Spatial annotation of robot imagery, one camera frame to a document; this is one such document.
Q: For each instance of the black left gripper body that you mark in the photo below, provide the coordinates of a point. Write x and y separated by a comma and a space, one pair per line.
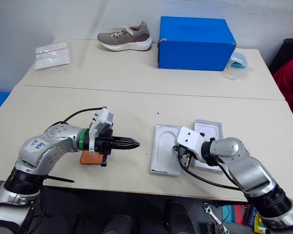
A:
105, 143

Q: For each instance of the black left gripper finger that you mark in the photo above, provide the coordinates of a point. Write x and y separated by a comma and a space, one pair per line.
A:
124, 146
124, 140

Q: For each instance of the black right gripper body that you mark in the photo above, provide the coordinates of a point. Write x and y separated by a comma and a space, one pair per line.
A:
178, 148

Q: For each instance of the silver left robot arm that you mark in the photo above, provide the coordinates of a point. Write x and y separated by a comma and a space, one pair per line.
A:
51, 146

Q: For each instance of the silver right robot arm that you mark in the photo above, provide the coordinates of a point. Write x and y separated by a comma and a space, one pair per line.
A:
249, 170

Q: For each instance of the white phone box base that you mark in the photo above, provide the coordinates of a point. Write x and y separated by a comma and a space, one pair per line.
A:
163, 148

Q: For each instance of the orange phone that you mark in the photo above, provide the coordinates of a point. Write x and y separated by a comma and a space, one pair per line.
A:
88, 159

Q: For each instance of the white phone box lid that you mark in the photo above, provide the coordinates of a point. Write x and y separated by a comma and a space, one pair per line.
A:
210, 129

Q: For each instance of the blue cardboard box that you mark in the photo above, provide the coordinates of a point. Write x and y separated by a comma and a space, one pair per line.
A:
193, 48

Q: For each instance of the dark rounded shape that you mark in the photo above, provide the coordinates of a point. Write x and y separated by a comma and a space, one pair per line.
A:
118, 225
178, 217

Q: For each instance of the silver adjustable wrench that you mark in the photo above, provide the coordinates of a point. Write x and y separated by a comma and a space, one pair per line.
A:
215, 217

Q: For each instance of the colourful boxes under table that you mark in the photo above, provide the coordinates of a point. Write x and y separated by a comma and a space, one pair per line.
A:
256, 219

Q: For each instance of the clear plastic bag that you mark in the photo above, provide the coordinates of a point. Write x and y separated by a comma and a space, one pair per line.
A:
236, 72

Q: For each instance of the beige sneaker with white sole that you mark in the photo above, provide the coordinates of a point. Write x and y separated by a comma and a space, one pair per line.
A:
127, 39

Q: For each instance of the white paper in plastic sleeve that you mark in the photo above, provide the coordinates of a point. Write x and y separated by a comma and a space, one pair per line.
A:
52, 56

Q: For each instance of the light blue packet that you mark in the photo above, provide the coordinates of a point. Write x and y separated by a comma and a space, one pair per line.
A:
239, 59

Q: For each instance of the person in red shirt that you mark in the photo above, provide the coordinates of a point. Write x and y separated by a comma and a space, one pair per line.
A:
290, 78

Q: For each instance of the black chair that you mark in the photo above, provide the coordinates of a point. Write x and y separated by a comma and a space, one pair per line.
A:
280, 53

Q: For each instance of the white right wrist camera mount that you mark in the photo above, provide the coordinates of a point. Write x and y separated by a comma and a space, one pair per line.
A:
190, 142

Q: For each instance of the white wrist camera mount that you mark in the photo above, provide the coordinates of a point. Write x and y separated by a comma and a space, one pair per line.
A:
102, 119
190, 142

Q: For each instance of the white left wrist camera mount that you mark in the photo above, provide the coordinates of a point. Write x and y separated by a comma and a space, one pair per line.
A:
102, 119

